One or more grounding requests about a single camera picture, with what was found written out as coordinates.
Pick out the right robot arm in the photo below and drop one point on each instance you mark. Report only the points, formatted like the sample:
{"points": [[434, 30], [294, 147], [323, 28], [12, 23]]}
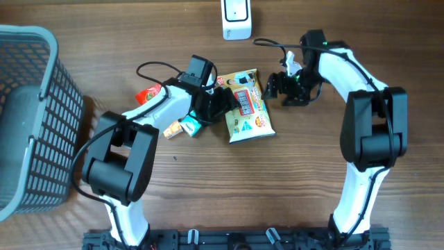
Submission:
{"points": [[373, 133]]}

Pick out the green tissue pack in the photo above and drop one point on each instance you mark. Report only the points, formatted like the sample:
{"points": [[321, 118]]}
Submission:
{"points": [[190, 125]]}

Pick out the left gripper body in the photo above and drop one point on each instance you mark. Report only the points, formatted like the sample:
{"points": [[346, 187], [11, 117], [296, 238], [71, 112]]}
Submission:
{"points": [[211, 106]]}

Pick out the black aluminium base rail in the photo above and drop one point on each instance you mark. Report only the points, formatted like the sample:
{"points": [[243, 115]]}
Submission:
{"points": [[305, 238]]}

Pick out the yellow wet wipes pack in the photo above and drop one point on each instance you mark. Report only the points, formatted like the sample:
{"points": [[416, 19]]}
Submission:
{"points": [[251, 120]]}

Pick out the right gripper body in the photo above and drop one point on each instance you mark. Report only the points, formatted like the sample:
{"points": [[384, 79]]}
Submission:
{"points": [[298, 87]]}

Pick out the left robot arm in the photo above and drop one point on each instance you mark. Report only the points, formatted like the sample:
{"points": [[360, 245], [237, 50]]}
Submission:
{"points": [[120, 156]]}

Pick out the grey plastic mesh basket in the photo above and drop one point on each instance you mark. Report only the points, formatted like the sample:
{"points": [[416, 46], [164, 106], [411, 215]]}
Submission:
{"points": [[42, 112]]}

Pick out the red snack bag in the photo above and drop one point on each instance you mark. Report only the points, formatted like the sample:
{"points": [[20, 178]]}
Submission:
{"points": [[147, 94]]}

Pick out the orange tissue pack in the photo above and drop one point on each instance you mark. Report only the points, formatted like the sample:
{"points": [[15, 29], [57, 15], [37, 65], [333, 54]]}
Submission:
{"points": [[173, 130]]}

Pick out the white barcode scanner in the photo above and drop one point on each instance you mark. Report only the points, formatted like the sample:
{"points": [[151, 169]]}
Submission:
{"points": [[236, 19]]}

